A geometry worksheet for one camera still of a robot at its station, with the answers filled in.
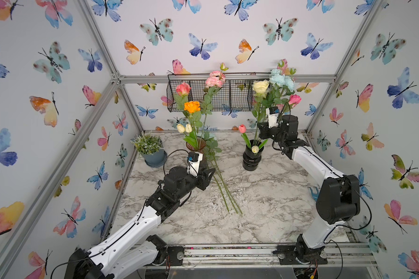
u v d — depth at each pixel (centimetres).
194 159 61
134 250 57
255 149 76
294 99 76
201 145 89
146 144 92
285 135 68
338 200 47
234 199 89
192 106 80
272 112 75
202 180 63
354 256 75
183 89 82
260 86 77
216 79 77
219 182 96
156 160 102
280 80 79
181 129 82
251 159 96
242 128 81
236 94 99
